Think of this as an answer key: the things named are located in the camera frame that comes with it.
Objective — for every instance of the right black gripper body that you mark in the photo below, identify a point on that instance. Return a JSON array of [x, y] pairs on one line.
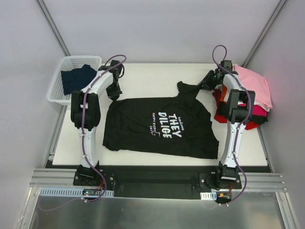
[[208, 82]]

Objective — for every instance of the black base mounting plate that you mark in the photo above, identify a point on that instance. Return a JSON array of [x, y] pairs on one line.
[[172, 182]]

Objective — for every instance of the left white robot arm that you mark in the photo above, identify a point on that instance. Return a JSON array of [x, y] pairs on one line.
[[86, 113]]

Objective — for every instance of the aluminium frame rail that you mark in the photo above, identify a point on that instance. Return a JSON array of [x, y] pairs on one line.
[[48, 177]]

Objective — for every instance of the pink t shirt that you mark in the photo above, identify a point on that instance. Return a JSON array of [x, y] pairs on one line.
[[255, 82]]

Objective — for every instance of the magenta t shirt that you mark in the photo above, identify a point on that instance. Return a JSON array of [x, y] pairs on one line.
[[259, 111]]

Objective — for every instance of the navy blue t shirt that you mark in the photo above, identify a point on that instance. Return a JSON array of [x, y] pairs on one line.
[[77, 79]]

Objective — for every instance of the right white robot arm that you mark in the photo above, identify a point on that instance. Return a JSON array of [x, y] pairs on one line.
[[238, 111]]

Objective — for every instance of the white plastic laundry basket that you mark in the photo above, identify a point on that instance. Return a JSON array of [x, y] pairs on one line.
[[56, 93]]

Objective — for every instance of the right white cable duct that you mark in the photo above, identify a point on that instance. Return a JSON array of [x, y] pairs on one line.
[[208, 196]]

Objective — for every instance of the white cable duct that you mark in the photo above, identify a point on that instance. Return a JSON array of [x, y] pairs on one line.
[[208, 196], [74, 192]]

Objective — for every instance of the red t shirt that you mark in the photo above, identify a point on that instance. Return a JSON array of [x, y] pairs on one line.
[[220, 111]]

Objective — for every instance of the left white cable duct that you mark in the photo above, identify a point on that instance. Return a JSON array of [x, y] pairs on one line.
[[74, 192]]

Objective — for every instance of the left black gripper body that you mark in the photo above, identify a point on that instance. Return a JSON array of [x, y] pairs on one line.
[[113, 91]]

